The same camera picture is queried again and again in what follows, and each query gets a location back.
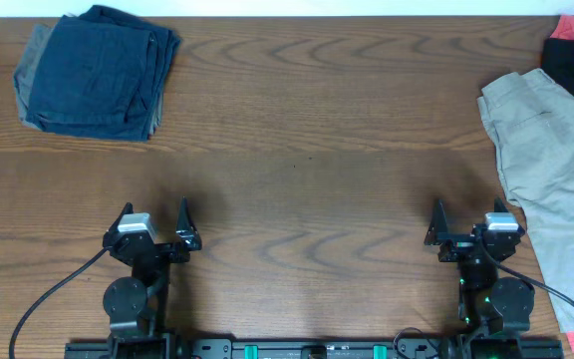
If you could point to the khaki shorts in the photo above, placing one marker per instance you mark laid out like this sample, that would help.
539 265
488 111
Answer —
530 120

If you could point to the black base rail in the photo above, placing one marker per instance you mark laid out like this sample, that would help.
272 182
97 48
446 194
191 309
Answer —
227 349

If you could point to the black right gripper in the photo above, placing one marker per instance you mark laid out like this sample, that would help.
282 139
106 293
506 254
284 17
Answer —
456 244

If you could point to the folded navy blue shorts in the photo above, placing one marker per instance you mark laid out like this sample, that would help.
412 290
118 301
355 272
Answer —
102 76

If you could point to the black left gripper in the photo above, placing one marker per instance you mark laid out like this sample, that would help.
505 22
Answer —
188 236

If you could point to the folded grey garment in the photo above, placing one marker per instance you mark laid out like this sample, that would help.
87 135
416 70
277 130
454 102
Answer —
24 75

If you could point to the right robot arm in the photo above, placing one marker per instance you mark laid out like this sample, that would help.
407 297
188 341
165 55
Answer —
493 304

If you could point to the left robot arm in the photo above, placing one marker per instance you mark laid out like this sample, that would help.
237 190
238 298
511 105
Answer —
136 303

